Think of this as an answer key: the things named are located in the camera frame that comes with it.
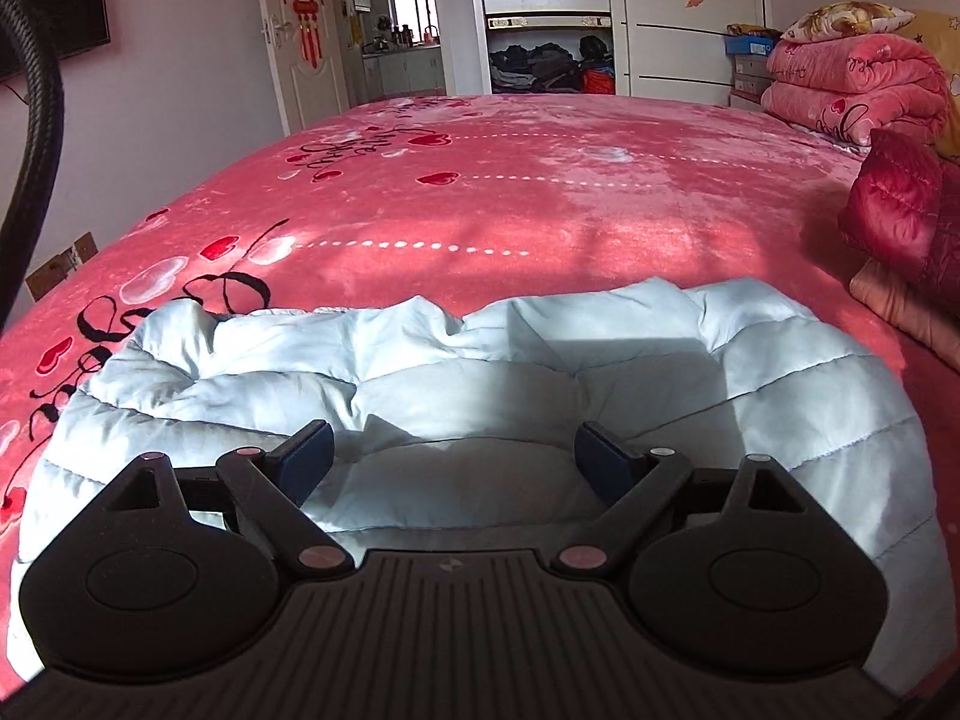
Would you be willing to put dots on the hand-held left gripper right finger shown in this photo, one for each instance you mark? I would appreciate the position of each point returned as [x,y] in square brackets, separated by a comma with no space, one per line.
[604,461]

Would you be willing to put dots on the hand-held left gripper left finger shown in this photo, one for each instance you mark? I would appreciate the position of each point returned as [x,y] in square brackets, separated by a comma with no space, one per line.
[306,460]

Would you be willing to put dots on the light blue down jacket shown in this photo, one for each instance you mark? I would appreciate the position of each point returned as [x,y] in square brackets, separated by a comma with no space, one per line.
[675,390]

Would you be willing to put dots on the pile of dark clothes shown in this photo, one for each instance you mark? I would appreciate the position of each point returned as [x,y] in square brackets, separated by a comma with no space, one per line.
[547,67]

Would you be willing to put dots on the pink heart print bed blanket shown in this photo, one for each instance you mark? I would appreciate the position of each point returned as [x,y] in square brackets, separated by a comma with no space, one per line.
[525,187]

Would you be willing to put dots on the brown cardboard piece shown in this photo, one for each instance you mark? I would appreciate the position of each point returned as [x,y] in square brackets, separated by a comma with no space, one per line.
[60,266]

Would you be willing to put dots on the pink quilted folded cloth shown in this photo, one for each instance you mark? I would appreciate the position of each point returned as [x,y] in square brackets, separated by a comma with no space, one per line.
[911,307]

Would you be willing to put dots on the white door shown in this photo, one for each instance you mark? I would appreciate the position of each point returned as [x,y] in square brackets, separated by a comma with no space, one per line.
[300,97]

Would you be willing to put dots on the dark red quilted blanket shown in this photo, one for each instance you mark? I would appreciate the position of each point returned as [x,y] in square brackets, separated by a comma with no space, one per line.
[907,202]

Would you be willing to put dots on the kitchen cabinet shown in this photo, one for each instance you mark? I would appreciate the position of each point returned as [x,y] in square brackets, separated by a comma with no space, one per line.
[397,67]

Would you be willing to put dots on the stack of storage boxes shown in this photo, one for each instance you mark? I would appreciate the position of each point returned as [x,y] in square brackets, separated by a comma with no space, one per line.
[750,79]

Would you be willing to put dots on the blue shoe box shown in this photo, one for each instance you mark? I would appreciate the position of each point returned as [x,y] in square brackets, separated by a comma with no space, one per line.
[754,43]

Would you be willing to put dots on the white wardrobe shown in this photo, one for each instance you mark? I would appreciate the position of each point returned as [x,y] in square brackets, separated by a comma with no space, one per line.
[690,22]

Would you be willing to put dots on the folded pink fleece blanket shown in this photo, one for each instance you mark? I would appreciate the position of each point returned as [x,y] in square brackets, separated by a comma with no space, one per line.
[847,82]

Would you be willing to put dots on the floral pillow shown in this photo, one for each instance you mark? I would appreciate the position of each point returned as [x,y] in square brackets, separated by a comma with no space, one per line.
[847,19]

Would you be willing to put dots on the black wall television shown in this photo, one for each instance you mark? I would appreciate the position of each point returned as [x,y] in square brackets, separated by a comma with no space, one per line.
[52,15]

